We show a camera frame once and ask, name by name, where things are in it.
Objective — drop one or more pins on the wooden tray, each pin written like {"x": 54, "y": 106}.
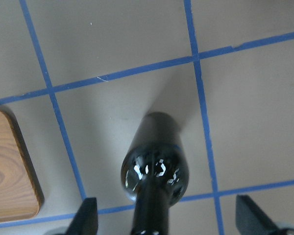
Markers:
{"x": 21, "y": 196}

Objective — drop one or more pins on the black wine bottle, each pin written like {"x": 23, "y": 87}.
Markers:
{"x": 154, "y": 173}

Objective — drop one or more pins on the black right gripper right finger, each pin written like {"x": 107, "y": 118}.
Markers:
{"x": 250, "y": 219}

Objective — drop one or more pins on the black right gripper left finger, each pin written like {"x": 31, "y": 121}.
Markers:
{"x": 85, "y": 221}

